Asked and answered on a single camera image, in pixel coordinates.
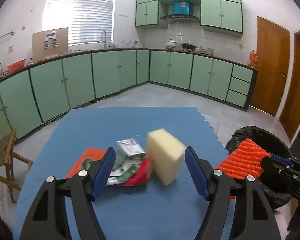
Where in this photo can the red plastic basin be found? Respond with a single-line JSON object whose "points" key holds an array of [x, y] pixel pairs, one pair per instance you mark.
{"points": [[16, 66]]}

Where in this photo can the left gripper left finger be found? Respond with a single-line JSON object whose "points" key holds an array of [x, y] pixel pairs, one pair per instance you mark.
{"points": [[85, 187]]}

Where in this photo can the window blinds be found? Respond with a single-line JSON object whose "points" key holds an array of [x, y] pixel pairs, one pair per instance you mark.
{"points": [[86, 19]]}

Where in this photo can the green white crushed carton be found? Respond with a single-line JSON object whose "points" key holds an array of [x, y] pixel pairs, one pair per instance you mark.
{"points": [[128, 159]]}

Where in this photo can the range hood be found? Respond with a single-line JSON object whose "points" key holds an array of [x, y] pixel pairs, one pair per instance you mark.
{"points": [[180, 19]]}

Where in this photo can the blue box above hood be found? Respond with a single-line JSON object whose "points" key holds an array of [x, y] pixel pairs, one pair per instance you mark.
{"points": [[182, 7]]}

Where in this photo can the brown cardboard panel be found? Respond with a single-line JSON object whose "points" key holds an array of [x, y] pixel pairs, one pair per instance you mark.
{"points": [[49, 43]]}

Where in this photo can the wall towel rail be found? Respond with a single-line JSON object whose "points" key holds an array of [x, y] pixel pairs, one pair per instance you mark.
{"points": [[8, 34]]}

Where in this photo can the orange thermos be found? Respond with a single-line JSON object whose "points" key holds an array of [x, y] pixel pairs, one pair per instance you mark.
{"points": [[252, 58]]}

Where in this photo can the orange foam net sleeve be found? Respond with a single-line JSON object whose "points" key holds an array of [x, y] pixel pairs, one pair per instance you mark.
{"points": [[244, 161]]}

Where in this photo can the cream yellow sponge block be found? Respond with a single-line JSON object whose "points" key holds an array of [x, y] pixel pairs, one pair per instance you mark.
{"points": [[167, 154]]}

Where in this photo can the green kitchen cabinets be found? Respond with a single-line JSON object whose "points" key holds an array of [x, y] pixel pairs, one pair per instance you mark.
{"points": [[39, 93], [221, 16]]}

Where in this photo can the kitchen faucet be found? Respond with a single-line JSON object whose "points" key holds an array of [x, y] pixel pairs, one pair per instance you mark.
{"points": [[104, 39]]}

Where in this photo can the wooden door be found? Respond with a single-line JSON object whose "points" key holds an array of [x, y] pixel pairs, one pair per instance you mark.
{"points": [[272, 63], [290, 116]]}

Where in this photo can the black wok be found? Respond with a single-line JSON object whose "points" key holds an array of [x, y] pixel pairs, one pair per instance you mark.
{"points": [[187, 46]]}

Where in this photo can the white cooking pot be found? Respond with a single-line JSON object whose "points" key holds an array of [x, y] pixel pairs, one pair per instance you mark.
{"points": [[171, 44]]}

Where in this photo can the green lower kitchen cabinets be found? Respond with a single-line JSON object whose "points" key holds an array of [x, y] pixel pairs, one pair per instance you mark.
{"points": [[39, 93]]}

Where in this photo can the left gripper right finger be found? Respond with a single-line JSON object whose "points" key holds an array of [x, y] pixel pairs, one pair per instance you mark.
{"points": [[215, 187]]}

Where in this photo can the blue table mat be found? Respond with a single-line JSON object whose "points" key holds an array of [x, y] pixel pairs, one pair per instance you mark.
{"points": [[153, 211]]}

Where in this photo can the red paper cup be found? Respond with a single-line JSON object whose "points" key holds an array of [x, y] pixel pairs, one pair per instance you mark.
{"points": [[143, 174]]}

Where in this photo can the green upper kitchen cabinets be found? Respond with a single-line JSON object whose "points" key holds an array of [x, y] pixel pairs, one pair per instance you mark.
{"points": [[221, 16]]}

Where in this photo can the wooden chair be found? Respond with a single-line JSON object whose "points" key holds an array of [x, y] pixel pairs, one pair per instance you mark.
{"points": [[7, 155]]}

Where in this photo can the black lined trash bin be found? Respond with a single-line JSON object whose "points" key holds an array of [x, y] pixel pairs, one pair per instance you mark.
{"points": [[273, 145]]}

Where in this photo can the small orange foam net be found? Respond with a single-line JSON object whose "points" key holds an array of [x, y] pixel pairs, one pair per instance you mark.
{"points": [[85, 160]]}

